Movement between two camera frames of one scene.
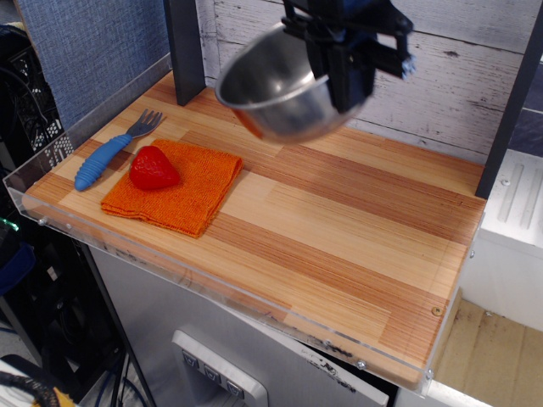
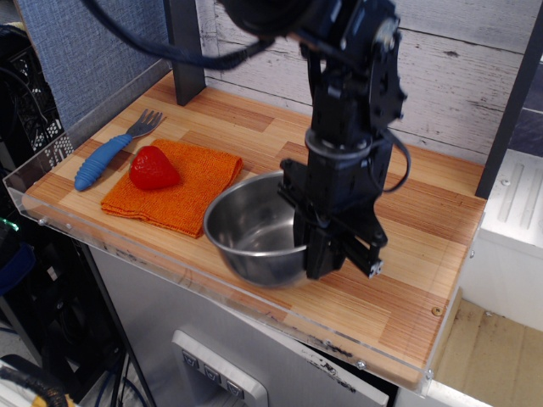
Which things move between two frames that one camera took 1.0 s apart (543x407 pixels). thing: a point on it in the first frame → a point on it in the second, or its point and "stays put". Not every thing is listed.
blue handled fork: x=98 y=160 stays put
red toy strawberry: x=150 y=169 stays put
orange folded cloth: x=206 y=177 stays put
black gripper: x=377 y=24 → x=332 y=198
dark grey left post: x=186 y=48 stays put
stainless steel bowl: x=267 y=84 → x=251 y=224
